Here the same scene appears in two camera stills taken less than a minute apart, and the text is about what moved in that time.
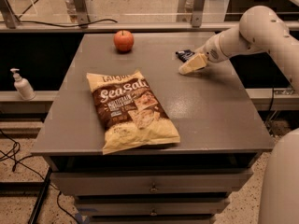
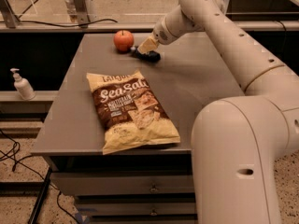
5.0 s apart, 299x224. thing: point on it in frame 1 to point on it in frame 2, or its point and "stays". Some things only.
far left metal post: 7,11 stays
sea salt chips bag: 130,114 stays
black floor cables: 15,161 stays
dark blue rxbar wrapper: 184,55 to 149,57
